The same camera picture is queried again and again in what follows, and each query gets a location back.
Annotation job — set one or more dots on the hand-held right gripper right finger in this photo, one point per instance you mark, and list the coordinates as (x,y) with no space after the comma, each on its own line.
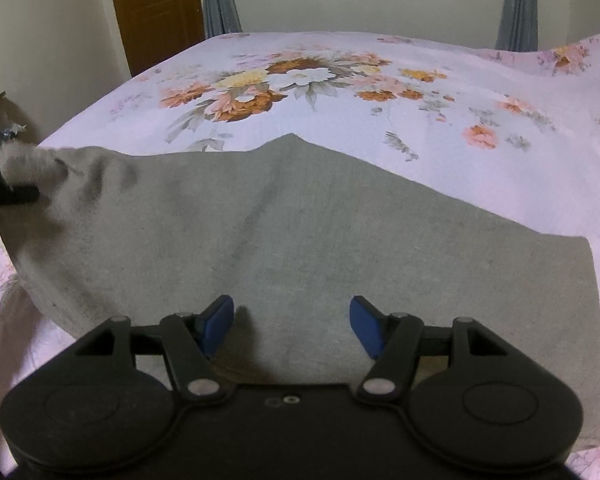
(367,327)

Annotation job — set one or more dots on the floral pink bed sheet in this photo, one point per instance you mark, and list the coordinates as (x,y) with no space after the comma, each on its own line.
(430,125)

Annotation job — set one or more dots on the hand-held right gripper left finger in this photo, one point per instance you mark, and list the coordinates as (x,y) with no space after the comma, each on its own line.
(217,325)

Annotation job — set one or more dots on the brown wooden door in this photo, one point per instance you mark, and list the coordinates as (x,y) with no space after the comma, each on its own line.
(155,10)

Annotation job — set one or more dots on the grey-green pants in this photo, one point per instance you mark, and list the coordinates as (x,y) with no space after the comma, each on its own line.
(305,240)

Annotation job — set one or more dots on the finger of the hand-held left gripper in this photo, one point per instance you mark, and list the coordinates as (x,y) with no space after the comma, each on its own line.
(17,193)

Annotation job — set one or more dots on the small figurines on shelf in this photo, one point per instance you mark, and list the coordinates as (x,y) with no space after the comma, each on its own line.
(7,132)

